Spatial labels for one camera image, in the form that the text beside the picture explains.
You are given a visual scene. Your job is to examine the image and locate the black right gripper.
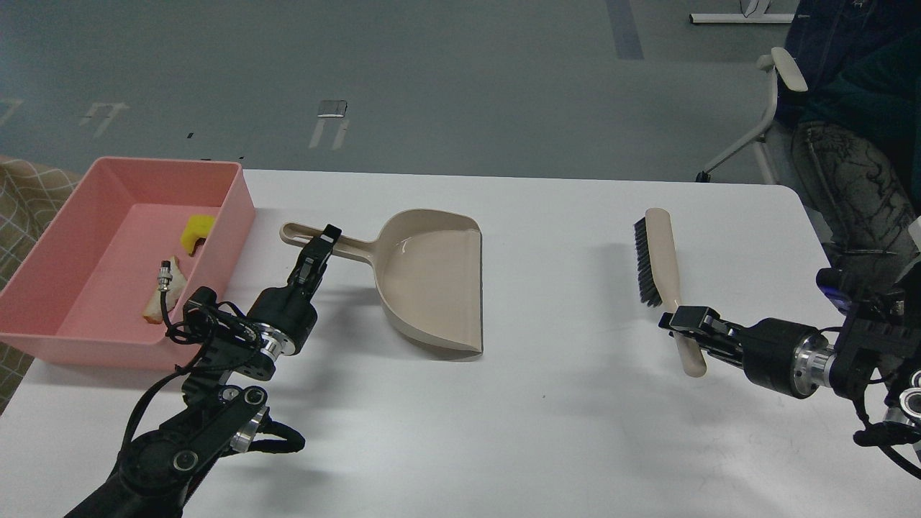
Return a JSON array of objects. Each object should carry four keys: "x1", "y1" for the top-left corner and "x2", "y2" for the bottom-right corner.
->
[{"x1": 658, "y1": 306, "x2": 836, "y2": 399}]

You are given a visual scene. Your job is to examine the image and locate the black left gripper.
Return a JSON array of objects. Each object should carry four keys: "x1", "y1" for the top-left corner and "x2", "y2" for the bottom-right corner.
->
[{"x1": 247, "y1": 224, "x2": 342, "y2": 356}]

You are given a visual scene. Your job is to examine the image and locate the beige hand brush black bristles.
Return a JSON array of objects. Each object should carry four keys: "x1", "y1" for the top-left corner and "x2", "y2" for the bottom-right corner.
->
[{"x1": 633, "y1": 208, "x2": 707, "y2": 378}]

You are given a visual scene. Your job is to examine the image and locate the beige plastic dustpan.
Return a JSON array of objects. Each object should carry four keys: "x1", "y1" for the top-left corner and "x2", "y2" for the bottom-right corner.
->
[{"x1": 279, "y1": 209, "x2": 484, "y2": 355}]

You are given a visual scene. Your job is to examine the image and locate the yellow green sponge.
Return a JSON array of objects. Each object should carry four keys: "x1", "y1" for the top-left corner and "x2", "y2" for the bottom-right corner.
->
[{"x1": 180, "y1": 215, "x2": 216, "y2": 257}]

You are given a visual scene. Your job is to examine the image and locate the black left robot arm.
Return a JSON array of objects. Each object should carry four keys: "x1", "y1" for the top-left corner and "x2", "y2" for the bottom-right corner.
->
[{"x1": 69, "y1": 225, "x2": 342, "y2": 517}]

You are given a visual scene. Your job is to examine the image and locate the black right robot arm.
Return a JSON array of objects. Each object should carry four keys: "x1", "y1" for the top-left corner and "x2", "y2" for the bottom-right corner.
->
[{"x1": 658, "y1": 268, "x2": 919, "y2": 478}]

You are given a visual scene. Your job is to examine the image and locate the pink plastic bin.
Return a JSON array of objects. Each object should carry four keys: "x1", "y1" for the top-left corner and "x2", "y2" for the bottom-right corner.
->
[{"x1": 1, "y1": 157, "x2": 255, "y2": 371}]

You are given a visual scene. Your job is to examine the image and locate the white office chair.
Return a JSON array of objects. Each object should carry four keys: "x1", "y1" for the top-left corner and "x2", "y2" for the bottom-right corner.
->
[{"x1": 695, "y1": 47, "x2": 810, "y2": 185}]

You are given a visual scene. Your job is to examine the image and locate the beige patterned cloth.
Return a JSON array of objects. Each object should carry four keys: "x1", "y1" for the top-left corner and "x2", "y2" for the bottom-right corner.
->
[{"x1": 0, "y1": 157, "x2": 81, "y2": 414}]

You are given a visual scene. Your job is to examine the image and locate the white desk leg base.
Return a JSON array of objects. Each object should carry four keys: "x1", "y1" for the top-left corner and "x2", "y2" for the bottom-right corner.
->
[{"x1": 689, "y1": 12, "x2": 795, "y2": 25}]

